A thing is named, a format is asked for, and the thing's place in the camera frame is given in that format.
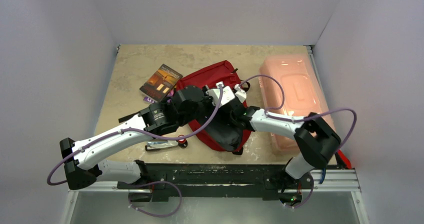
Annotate silver black stapler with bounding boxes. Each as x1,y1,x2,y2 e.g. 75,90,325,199
144,140,180,152

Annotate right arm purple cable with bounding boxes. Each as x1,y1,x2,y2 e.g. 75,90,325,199
238,74,358,209

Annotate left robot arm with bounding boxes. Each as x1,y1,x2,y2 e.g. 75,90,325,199
59,83,237,190

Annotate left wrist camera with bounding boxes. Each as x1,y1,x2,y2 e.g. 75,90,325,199
205,81,236,108

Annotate red handled tool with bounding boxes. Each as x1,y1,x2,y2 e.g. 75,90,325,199
335,149,352,170

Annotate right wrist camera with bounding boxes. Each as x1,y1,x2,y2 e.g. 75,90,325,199
234,84,247,103

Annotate blue handled pliers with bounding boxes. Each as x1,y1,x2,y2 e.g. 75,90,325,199
319,168,327,184

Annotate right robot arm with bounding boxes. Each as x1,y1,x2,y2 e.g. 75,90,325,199
229,106,342,188

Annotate purple Roald Dahl book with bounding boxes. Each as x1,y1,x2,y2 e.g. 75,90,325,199
143,89,175,103

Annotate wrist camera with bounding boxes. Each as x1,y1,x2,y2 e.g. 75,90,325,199
234,84,247,103
205,81,236,108

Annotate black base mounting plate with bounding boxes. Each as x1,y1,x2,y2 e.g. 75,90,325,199
117,163,313,204

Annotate dark orange paperback book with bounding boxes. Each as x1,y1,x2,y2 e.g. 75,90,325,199
139,64,183,102

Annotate red backpack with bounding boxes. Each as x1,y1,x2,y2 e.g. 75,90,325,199
176,60,252,156

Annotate pink plastic storage box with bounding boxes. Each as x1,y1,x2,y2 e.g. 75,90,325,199
259,54,329,155

